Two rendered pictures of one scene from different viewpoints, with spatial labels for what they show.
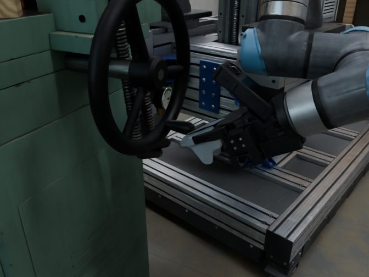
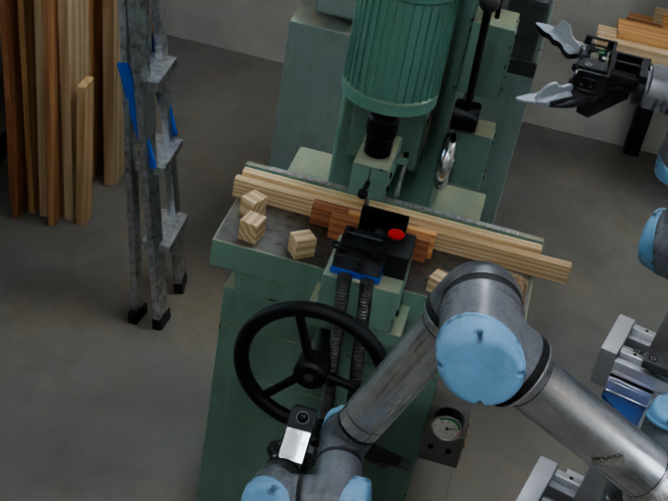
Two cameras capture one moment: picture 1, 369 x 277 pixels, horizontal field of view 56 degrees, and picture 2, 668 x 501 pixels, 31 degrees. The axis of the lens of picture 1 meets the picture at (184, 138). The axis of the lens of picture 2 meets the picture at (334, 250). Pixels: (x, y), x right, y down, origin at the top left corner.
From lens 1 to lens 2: 1.93 m
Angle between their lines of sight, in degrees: 60
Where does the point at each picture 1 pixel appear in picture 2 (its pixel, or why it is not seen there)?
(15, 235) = (221, 391)
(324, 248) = not seen: outside the picture
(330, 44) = (322, 463)
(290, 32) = (333, 432)
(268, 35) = (331, 420)
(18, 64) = (277, 287)
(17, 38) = (284, 271)
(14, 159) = not seen: hidden behind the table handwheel
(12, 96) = (262, 303)
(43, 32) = (312, 278)
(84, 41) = not seen: hidden behind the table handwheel
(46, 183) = (265, 380)
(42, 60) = (302, 296)
